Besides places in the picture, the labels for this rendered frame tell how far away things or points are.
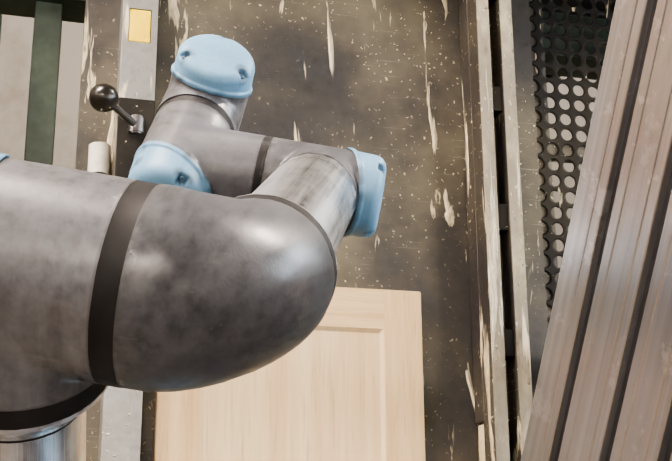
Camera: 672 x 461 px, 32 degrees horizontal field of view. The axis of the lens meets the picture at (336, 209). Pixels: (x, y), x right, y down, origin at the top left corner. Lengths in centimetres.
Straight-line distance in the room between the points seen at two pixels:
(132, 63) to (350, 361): 52
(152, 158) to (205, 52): 14
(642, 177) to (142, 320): 26
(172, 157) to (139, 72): 68
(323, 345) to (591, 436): 102
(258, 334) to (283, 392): 98
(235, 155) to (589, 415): 47
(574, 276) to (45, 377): 30
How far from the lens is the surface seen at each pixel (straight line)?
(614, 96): 64
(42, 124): 174
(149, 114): 166
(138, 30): 171
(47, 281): 63
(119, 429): 156
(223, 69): 108
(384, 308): 168
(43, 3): 182
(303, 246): 67
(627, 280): 63
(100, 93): 154
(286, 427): 162
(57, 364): 65
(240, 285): 63
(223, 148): 102
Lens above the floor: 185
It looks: 16 degrees down
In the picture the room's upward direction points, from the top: 9 degrees clockwise
